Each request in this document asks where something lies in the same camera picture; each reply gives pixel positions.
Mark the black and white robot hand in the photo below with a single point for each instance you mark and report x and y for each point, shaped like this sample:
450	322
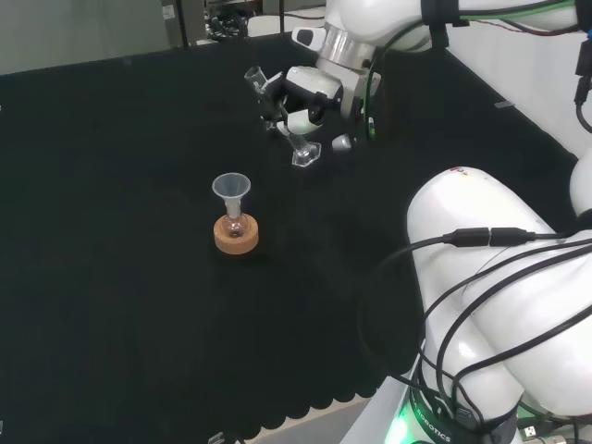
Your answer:
314	83

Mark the clear glass graduated cylinder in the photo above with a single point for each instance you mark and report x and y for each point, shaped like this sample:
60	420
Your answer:
305	155

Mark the translucent plastic funnel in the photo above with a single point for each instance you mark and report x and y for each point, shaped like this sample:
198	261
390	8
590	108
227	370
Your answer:
231	185

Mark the grey cabinet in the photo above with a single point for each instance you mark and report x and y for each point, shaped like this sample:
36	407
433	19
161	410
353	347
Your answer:
185	23

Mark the small round-bottom glass flask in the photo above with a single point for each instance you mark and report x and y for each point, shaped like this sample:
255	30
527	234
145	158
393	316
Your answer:
233	226

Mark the clear tape piece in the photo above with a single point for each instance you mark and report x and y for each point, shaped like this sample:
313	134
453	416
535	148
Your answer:
504	104

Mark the black bench cloth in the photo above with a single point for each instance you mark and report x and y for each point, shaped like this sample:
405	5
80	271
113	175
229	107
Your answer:
115	277

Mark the white mounting plate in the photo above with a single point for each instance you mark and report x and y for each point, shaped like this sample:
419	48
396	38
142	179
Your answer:
370	416

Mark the clear cloth clip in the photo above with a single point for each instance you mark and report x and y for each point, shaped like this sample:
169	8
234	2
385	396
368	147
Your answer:
216	438

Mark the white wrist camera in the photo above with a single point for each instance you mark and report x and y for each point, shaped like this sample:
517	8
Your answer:
307	37

